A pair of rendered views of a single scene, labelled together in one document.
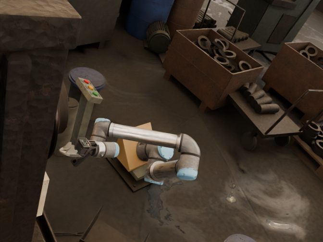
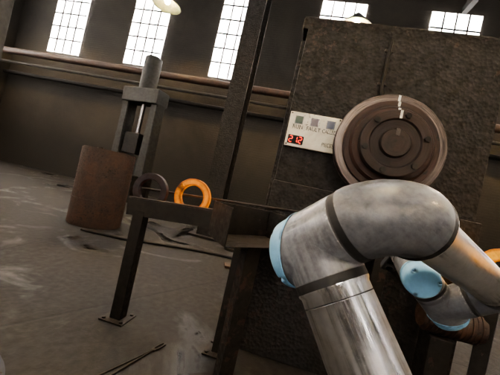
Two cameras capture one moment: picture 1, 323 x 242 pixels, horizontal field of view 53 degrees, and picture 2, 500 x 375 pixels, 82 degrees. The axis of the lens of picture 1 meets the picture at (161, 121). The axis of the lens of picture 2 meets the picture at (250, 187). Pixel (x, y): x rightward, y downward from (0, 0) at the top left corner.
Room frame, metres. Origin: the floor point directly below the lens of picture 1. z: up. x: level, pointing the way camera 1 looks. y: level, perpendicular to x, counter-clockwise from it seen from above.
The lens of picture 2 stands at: (1.81, -0.61, 0.79)
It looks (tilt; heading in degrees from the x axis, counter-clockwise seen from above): 0 degrees down; 151
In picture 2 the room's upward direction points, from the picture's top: 13 degrees clockwise
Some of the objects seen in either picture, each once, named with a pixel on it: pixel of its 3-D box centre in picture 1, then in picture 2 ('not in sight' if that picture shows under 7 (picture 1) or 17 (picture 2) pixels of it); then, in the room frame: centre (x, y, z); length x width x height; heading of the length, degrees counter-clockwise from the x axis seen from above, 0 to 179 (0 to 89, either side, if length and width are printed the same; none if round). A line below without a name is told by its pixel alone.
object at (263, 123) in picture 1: (263, 92); not in sight; (3.43, -0.92, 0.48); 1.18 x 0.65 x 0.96; 41
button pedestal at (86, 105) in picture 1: (82, 116); not in sight; (1.95, 0.58, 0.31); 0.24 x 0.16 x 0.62; 51
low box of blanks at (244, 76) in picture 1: (210, 68); not in sight; (3.76, -0.29, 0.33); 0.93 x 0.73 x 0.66; 58
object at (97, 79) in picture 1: (82, 95); not in sight; (2.33, 0.74, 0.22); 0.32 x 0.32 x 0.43
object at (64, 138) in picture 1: (65, 128); not in sight; (1.80, 0.65, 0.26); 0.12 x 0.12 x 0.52
